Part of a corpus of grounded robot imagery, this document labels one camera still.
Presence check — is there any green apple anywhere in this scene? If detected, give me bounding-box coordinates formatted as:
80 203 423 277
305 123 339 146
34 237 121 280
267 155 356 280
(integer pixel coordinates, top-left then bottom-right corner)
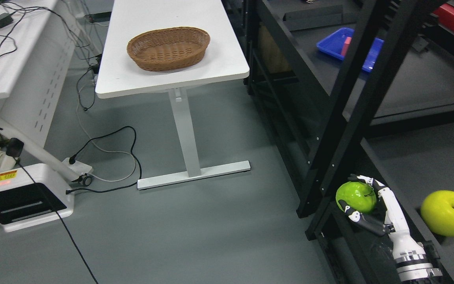
335 181 377 214

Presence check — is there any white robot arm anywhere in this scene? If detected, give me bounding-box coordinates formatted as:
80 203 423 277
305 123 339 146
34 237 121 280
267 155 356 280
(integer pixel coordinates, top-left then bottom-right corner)
395 241 443 284

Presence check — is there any white standing desk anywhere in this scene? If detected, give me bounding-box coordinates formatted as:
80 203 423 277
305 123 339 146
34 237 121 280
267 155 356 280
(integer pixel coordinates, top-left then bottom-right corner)
95 0 251 190

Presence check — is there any black metal shelf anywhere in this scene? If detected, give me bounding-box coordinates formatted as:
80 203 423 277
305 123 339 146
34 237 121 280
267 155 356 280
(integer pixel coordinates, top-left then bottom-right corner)
226 0 454 284

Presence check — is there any white power strip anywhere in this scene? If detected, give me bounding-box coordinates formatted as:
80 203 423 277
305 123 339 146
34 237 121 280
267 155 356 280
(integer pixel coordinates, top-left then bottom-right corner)
62 157 93 176

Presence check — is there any black power adapter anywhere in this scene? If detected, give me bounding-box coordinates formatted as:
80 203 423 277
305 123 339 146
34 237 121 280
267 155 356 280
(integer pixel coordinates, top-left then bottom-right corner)
0 12 14 28

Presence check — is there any large yellow apple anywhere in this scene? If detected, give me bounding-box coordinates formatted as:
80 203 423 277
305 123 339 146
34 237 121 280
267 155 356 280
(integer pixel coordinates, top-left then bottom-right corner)
420 190 454 237

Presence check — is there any black power cable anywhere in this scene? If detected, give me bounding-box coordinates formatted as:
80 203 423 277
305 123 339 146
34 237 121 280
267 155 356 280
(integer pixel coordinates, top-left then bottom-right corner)
0 8 99 284

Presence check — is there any pink cube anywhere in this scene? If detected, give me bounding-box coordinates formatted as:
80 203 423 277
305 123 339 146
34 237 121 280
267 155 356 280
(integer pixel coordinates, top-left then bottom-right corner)
340 37 352 56

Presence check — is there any brown wicker basket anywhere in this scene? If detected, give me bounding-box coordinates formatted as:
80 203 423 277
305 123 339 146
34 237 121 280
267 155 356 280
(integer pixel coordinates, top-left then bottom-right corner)
127 26 211 71

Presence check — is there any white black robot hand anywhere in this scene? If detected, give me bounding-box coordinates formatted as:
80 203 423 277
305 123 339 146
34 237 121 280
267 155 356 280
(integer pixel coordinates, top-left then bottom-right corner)
339 174 425 259

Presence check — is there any white robot base unit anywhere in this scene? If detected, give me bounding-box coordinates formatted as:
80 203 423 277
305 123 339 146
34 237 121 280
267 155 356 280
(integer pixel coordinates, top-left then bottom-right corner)
0 164 74 232

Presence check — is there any white side table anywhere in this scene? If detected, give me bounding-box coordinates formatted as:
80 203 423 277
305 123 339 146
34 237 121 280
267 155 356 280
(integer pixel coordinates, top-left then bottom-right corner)
0 0 83 182

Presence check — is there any blue plastic tray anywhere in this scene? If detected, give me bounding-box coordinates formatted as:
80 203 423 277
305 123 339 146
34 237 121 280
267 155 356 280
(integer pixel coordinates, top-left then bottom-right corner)
316 27 384 73

